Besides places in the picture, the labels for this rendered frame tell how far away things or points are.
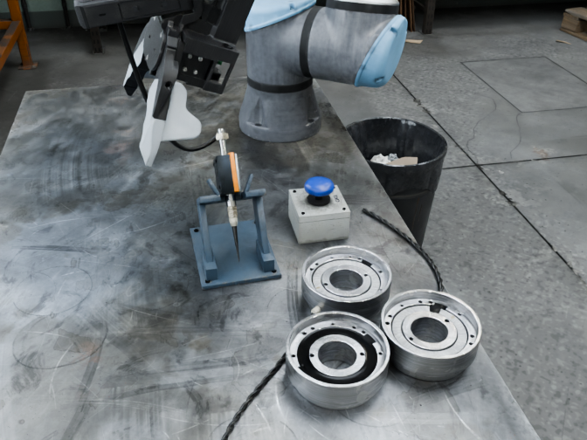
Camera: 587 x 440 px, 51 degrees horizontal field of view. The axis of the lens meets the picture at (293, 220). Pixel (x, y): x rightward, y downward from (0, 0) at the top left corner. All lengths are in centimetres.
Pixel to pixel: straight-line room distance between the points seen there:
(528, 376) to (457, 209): 84
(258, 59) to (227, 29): 38
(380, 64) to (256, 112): 24
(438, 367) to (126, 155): 65
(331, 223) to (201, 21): 32
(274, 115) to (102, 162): 30
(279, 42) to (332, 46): 9
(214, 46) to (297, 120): 44
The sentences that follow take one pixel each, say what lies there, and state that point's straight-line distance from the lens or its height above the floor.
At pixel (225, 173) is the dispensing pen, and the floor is 92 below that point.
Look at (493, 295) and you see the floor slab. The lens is 208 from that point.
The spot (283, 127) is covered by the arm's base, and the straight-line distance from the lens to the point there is 108.
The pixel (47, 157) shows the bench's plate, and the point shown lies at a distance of 111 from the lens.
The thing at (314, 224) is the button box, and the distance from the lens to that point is 82.
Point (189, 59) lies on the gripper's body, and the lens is 68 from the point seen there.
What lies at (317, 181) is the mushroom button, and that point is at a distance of 83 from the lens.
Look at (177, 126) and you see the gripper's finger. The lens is 67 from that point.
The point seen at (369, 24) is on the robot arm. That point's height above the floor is 102.
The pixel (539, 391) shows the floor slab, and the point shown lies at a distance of 183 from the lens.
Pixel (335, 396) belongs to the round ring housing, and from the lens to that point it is 61.
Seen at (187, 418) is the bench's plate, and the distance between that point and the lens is 64.
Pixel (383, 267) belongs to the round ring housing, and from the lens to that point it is 75.
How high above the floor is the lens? 130
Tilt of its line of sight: 34 degrees down
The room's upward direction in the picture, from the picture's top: 1 degrees clockwise
